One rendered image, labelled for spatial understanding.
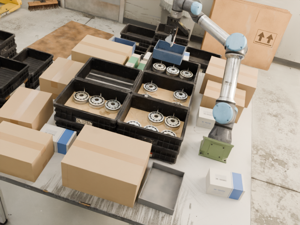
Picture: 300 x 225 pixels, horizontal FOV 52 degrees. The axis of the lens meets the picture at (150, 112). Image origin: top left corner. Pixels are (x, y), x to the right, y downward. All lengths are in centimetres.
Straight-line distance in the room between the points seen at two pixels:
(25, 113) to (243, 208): 137
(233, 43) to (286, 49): 315
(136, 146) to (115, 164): 18
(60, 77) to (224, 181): 128
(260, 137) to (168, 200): 193
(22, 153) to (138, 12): 366
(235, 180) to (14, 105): 138
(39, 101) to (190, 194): 107
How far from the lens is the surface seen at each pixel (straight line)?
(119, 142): 169
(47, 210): 251
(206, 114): 219
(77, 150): 165
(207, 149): 197
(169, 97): 218
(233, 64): 186
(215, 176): 182
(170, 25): 216
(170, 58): 210
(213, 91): 231
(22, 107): 198
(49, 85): 222
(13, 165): 175
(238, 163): 207
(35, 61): 330
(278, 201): 299
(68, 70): 229
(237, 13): 457
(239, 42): 187
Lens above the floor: 212
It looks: 40 degrees down
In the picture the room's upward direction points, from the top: 11 degrees clockwise
